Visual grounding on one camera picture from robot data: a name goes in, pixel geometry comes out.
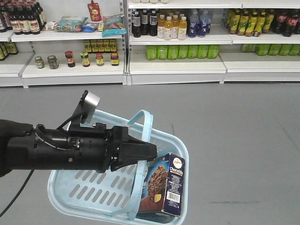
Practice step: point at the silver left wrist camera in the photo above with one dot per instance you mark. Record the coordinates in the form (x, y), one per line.
(88, 104)

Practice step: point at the blue chocolate cookie box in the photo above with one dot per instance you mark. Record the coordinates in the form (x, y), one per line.
(162, 189)

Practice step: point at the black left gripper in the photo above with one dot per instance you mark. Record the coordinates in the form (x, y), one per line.
(99, 148)

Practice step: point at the white supermarket shelving unit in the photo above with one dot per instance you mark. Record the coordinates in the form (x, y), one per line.
(52, 57)

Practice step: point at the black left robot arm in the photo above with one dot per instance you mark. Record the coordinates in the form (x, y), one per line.
(25, 147)

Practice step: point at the light blue plastic basket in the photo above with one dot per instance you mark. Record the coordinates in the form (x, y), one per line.
(115, 196)

